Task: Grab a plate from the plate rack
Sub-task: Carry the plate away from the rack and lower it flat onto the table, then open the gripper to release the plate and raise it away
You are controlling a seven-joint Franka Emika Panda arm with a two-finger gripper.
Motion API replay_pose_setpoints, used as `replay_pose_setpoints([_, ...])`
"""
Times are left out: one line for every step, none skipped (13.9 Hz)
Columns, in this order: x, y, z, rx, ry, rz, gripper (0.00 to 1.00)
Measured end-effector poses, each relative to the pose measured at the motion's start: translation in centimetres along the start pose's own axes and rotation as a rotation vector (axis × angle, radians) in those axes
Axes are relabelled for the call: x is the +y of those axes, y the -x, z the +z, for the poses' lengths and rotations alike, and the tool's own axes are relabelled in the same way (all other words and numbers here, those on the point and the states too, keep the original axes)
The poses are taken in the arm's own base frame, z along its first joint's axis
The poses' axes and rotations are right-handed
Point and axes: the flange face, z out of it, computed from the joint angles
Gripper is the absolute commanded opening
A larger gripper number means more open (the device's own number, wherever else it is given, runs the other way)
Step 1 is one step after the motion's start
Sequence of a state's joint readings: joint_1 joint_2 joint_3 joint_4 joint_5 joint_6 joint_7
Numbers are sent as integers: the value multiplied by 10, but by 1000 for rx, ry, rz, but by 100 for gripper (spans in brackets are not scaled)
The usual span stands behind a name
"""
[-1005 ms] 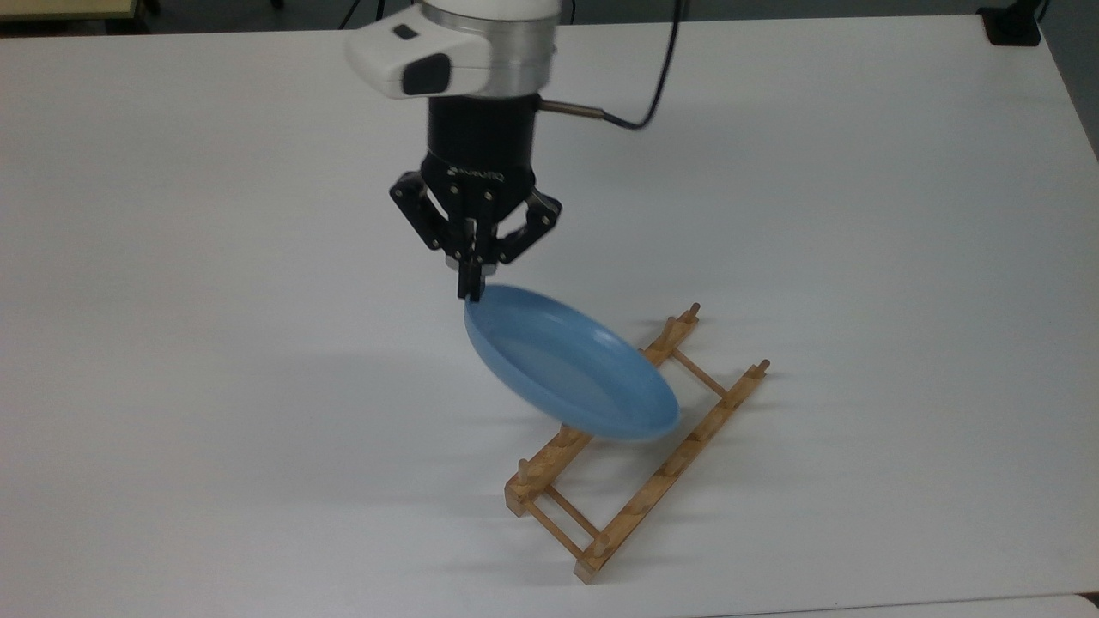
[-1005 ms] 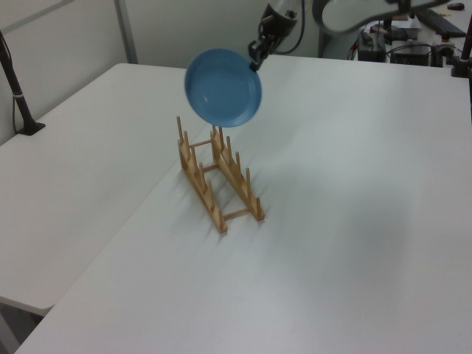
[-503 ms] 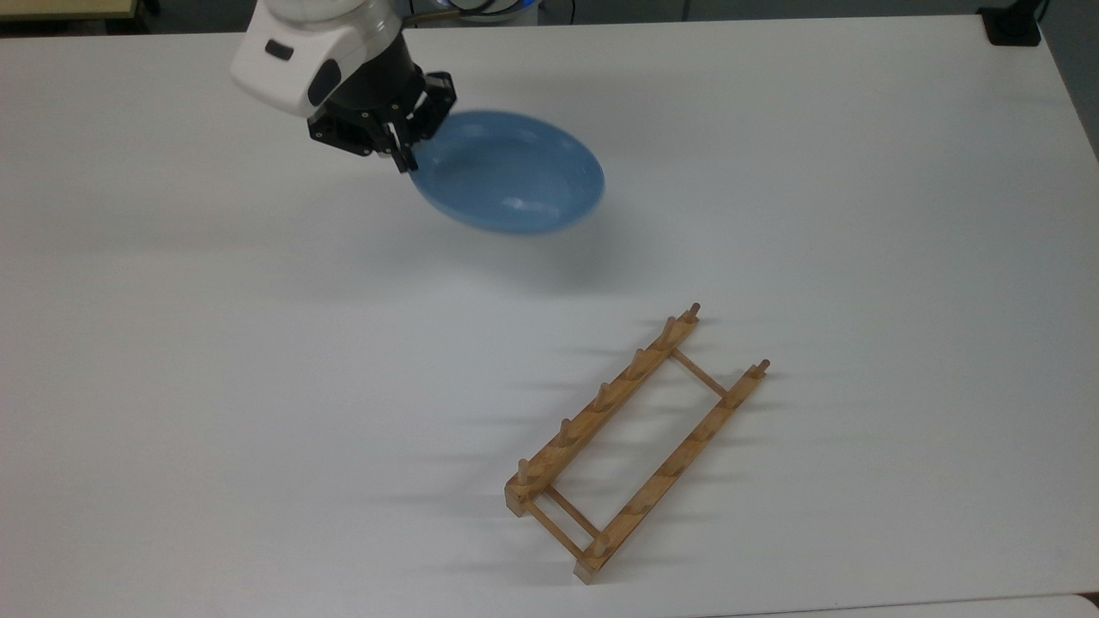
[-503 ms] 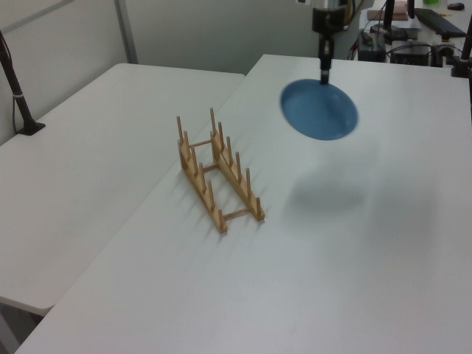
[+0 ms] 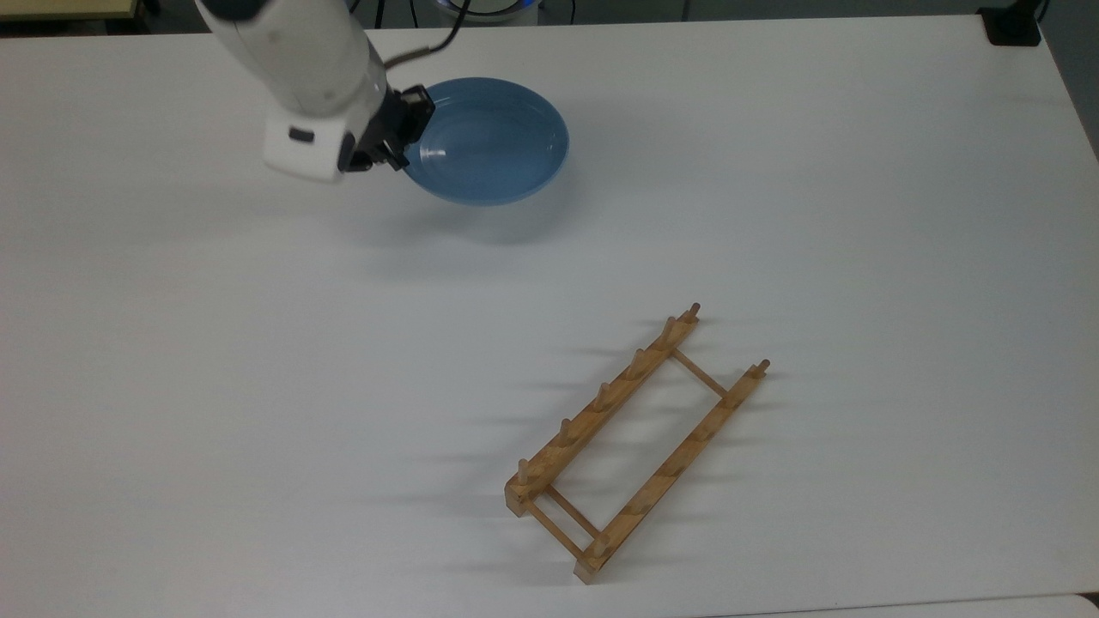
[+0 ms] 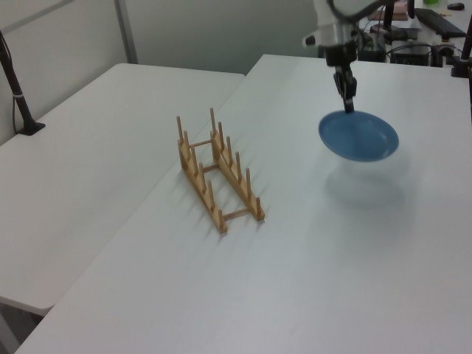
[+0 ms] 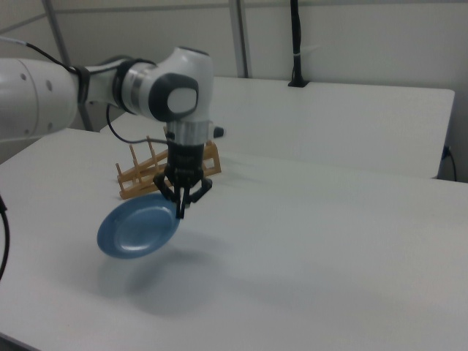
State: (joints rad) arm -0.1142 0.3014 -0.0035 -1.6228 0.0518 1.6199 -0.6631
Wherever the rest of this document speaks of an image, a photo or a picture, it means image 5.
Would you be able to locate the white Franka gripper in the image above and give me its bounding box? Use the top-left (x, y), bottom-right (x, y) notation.
top-left (263, 79), bottom-right (435, 184)

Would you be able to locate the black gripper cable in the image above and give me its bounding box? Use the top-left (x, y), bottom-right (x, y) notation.
top-left (382, 0), bottom-right (475, 71)

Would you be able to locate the black box at table corner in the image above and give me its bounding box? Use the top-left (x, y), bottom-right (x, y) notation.
top-left (979, 0), bottom-right (1050, 47)

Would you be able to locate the wooden plate rack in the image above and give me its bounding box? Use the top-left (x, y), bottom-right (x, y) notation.
top-left (504, 302), bottom-right (772, 585)

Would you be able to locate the blue plate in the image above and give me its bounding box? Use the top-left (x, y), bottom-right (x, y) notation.
top-left (401, 77), bottom-right (571, 208)

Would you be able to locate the light wooden table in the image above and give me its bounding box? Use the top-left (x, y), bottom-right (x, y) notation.
top-left (0, 0), bottom-right (140, 21)

